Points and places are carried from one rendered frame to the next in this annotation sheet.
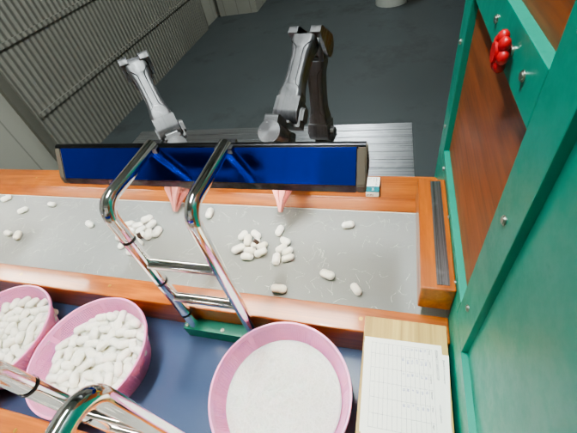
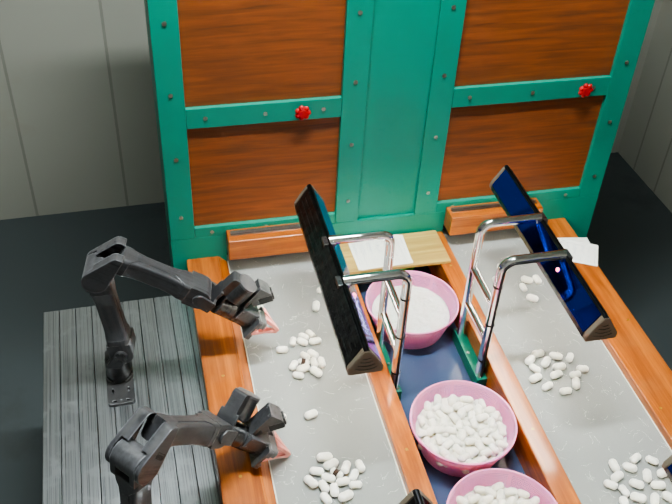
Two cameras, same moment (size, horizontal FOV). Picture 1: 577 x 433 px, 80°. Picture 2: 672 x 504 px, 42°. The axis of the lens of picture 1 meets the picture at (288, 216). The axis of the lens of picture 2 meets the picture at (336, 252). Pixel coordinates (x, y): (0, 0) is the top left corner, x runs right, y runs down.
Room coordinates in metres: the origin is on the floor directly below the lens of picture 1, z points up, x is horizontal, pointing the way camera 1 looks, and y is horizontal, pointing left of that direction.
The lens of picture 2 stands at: (1.53, 1.39, 2.45)
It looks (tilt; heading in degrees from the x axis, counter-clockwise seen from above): 40 degrees down; 232
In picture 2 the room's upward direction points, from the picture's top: 3 degrees clockwise
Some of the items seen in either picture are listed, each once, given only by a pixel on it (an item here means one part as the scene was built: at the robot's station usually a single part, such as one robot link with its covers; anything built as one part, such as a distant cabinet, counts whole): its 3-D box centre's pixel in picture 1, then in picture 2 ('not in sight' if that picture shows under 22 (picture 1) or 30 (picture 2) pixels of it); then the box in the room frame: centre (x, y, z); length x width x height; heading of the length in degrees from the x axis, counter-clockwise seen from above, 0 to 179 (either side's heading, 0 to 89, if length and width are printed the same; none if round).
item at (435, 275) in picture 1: (432, 237); (278, 239); (0.43, -0.29, 0.83); 0.30 x 0.06 x 0.07; 157
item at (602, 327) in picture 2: not in sight; (548, 244); (0.03, 0.36, 1.08); 0.62 x 0.08 x 0.07; 67
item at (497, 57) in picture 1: (503, 51); (302, 112); (0.36, -0.28, 1.24); 0.04 x 0.02 x 0.05; 157
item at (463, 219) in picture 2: not in sight; (493, 216); (-0.19, -0.02, 0.83); 0.30 x 0.06 x 0.07; 157
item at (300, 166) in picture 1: (197, 160); (334, 269); (0.55, 0.14, 1.08); 0.62 x 0.08 x 0.07; 67
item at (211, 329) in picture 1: (209, 252); (362, 319); (0.48, 0.18, 0.90); 0.20 x 0.19 x 0.45; 67
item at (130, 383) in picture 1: (99, 359); (460, 432); (0.40, 0.50, 0.72); 0.27 x 0.27 x 0.10
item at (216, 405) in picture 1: (282, 397); (410, 312); (0.22, 0.09, 0.72); 0.27 x 0.27 x 0.10
